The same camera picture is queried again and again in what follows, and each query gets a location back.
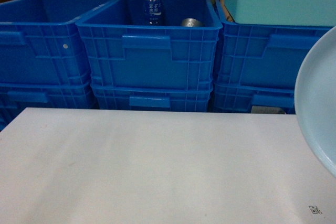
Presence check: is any blue crate upper left stack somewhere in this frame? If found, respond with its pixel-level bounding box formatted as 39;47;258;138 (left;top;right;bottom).
1;0;110;86

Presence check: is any silver metal can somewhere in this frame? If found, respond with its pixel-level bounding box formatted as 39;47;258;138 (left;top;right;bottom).
181;18;204;27

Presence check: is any blue crate below bottle crate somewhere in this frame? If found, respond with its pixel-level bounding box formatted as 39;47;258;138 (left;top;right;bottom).
91;84;212;112

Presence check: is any blue crate lower right stack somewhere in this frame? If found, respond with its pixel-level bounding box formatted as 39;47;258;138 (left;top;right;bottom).
210;83;295;114

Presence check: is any blue crate under teal bin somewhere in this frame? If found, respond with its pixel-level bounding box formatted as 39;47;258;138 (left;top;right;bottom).
213;0;329;89

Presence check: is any clear water bottle blue label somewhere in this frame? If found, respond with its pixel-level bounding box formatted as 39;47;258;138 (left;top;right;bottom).
143;0;162;26

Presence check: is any blue crate stack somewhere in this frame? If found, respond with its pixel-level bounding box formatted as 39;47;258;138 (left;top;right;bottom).
1;0;110;86
1;82;99;130
210;83;295;114

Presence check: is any light blue round plate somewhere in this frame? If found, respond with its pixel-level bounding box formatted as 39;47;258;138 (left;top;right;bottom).
295;27;335;176

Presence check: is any blue crate lower left stack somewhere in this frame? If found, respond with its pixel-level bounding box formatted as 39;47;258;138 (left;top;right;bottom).
1;82;99;130

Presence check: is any blue crate with bottle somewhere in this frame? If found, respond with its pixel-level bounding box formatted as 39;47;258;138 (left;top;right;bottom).
76;0;222;91

